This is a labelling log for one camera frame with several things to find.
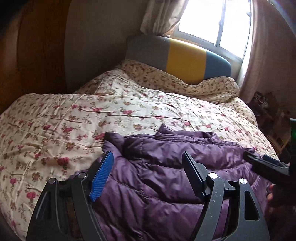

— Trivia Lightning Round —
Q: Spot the purple quilted down jacket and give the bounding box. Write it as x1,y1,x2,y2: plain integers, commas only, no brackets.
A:
69,123,276,241

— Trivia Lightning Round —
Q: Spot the right hand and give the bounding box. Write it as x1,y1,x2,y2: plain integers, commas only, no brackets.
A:
267,184,295,207

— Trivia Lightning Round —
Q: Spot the cluttered wooden side shelf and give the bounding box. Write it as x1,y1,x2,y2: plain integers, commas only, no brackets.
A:
248,92,293,164

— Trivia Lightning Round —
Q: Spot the small floral print duvet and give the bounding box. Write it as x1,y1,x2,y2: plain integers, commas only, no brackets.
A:
115,59,240,105

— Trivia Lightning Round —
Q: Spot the large floral quilt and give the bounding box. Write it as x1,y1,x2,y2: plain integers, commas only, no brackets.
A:
1,68,276,240

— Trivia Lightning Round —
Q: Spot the pink patterned curtain right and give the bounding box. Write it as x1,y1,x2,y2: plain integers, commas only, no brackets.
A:
240,1,295,108

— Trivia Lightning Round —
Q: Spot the pink patterned curtain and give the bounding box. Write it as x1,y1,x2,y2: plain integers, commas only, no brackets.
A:
140,0,188,37
240,1,295,108

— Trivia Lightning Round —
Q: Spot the grey yellow blue headboard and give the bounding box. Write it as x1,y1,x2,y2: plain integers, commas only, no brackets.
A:
125,35,231,84

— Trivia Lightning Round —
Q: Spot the bright window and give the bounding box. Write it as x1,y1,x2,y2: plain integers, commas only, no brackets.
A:
171,0,253,61

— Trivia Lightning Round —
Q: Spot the pink patterned curtain left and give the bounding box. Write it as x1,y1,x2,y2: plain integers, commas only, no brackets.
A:
140,0,188,37

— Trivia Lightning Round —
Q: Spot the brown wooden wardrobe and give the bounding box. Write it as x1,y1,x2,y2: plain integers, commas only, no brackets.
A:
1,1,71,111

